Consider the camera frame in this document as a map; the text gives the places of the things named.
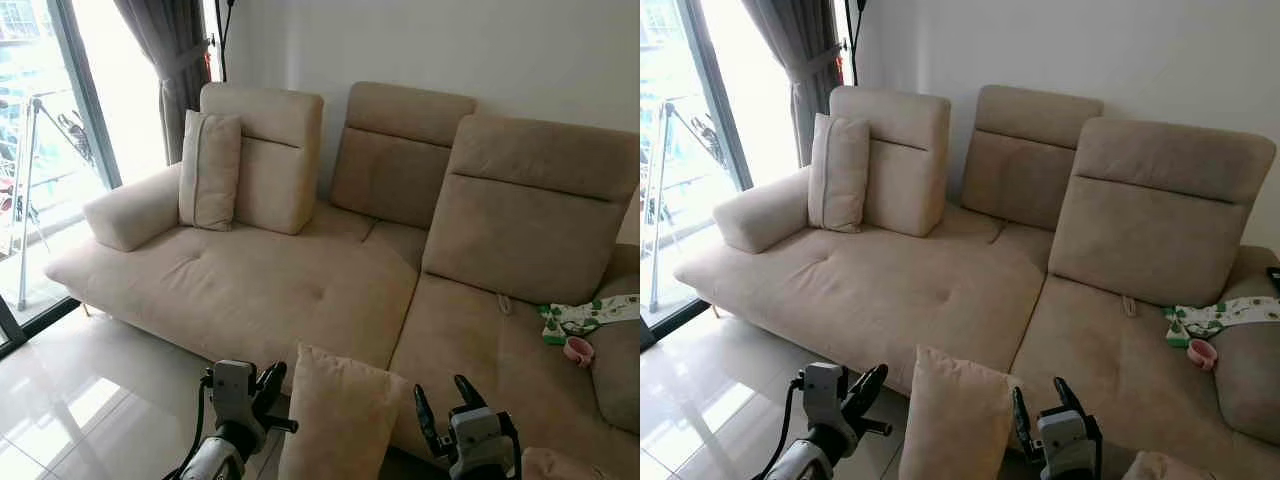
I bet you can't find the beige pillow corner piece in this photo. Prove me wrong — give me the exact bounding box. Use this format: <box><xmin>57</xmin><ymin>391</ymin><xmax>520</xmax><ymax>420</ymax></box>
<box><xmin>520</xmin><ymin>447</ymin><xmax>606</xmax><ymax>480</ymax></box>
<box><xmin>1120</xmin><ymin>450</ymin><xmax>1216</xmax><ymax>480</ymax></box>

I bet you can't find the silver metal drying rack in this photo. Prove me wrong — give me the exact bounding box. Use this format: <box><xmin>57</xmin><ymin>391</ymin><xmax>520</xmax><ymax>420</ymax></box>
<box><xmin>5</xmin><ymin>92</ymin><xmax>101</xmax><ymax>311</ymax></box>
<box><xmin>645</xmin><ymin>97</ymin><xmax>731</xmax><ymax>316</ymax></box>

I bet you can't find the grey tied curtain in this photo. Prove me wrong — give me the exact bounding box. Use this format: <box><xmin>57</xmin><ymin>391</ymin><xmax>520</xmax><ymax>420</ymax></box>
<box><xmin>113</xmin><ymin>0</ymin><xmax>213</xmax><ymax>166</ymax></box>
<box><xmin>742</xmin><ymin>0</ymin><xmax>846</xmax><ymax>168</ymax></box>

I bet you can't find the beige fabric sectional sofa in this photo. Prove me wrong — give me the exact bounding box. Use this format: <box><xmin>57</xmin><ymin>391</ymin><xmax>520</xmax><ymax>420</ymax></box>
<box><xmin>673</xmin><ymin>85</ymin><xmax>1280</xmax><ymax>480</ymax></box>
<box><xmin>45</xmin><ymin>82</ymin><xmax>641</xmax><ymax>480</ymax></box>

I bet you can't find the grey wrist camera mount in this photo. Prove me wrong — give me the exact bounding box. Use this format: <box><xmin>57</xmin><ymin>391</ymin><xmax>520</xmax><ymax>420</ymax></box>
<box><xmin>1037</xmin><ymin>408</ymin><xmax>1101</xmax><ymax>471</ymax></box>
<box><xmin>802</xmin><ymin>362</ymin><xmax>850</xmax><ymax>433</ymax></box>
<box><xmin>211</xmin><ymin>360</ymin><xmax>257</xmax><ymax>428</ymax></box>
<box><xmin>449</xmin><ymin>405</ymin><xmax>516</xmax><ymax>469</ymax></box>

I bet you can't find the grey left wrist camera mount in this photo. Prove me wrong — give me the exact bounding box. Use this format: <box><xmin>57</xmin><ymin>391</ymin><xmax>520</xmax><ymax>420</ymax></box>
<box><xmin>211</xmin><ymin>360</ymin><xmax>257</xmax><ymax>428</ymax></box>
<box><xmin>802</xmin><ymin>362</ymin><xmax>850</xmax><ymax>433</ymax></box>

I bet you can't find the beige upright throw pillow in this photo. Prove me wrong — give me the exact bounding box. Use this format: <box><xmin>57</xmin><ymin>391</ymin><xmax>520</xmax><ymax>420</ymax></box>
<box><xmin>179</xmin><ymin>110</ymin><xmax>243</xmax><ymax>232</ymax></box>
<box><xmin>808</xmin><ymin>113</ymin><xmax>871</xmax><ymax>234</ymax></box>

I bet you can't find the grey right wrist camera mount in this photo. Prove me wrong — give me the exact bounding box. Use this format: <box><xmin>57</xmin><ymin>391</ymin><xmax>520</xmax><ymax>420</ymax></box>
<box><xmin>1037</xmin><ymin>408</ymin><xmax>1101</xmax><ymax>471</ymax></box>
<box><xmin>449</xmin><ymin>405</ymin><xmax>516</xmax><ymax>469</ymax></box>

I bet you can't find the dark sliding door frame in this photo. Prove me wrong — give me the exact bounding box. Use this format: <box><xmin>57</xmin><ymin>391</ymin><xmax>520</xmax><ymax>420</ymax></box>
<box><xmin>47</xmin><ymin>0</ymin><xmax>123</xmax><ymax>191</ymax></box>
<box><xmin>676</xmin><ymin>0</ymin><xmax>753</xmax><ymax>191</ymax></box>

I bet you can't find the white cloth with green print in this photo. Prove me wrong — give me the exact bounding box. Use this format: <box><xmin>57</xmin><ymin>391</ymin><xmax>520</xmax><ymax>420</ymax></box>
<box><xmin>537</xmin><ymin>294</ymin><xmax>641</xmax><ymax>346</ymax></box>
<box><xmin>1165</xmin><ymin>296</ymin><xmax>1280</xmax><ymax>349</ymax></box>

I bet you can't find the black floor lamp pole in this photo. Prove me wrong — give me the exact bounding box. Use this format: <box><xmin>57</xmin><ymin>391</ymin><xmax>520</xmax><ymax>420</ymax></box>
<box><xmin>845</xmin><ymin>0</ymin><xmax>867</xmax><ymax>86</ymax></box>
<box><xmin>215</xmin><ymin>0</ymin><xmax>237</xmax><ymax>83</ymax></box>

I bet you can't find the beige square floor pillow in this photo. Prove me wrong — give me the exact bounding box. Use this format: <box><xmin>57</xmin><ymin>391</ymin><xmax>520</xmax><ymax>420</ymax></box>
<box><xmin>898</xmin><ymin>345</ymin><xmax>1016</xmax><ymax>480</ymax></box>
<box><xmin>278</xmin><ymin>345</ymin><xmax>409</xmax><ymax>480</ymax></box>

